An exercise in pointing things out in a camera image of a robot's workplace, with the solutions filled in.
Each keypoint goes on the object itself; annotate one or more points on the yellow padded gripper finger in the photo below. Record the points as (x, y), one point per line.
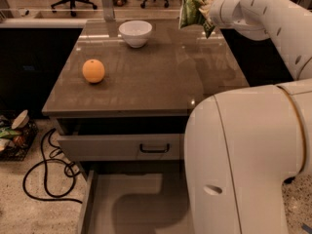
(208, 4)

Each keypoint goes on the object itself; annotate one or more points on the green jalapeno chip bag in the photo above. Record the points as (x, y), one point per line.
(190, 15)

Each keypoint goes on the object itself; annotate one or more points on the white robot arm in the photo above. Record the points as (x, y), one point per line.
(241, 145)

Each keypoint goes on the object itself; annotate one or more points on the grey drawer cabinet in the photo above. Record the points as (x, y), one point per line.
(146, 91)

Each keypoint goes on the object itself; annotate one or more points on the open middle drawer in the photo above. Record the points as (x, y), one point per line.
(136, 204)

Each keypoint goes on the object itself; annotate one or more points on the green bag in basket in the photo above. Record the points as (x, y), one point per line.
(8, 133)

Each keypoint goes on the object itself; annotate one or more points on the white ceramic bowl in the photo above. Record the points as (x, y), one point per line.
(135, 32)

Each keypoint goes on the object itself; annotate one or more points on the orange fruit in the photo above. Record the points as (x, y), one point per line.
(93, 71)

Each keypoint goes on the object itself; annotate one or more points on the white bowl in basket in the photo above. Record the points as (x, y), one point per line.
(21, 120)

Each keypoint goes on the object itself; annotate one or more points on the grey metal post left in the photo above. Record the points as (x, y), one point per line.
(108, 10)

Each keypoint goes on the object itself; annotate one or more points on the top drawer with handle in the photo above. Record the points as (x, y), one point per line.
(122, 147)

